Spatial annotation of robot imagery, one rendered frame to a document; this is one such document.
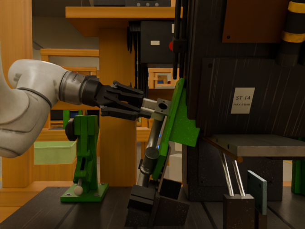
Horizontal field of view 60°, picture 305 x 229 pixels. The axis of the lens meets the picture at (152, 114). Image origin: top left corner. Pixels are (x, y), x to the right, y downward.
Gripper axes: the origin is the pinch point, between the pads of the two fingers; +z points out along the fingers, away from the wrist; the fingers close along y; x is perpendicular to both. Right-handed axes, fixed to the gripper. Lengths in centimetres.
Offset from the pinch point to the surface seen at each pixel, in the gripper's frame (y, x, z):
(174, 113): -7.2, -8.0, 5.2
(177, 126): -8.3, -5.1, 6.9
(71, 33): 814, 550, -380
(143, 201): -23.7, 8.2, 3.4
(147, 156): -16.1, -0.1, 1.4
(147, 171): -16.7, 5.9, 2.7
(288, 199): -6, 18, 50
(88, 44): 806, 570, -305
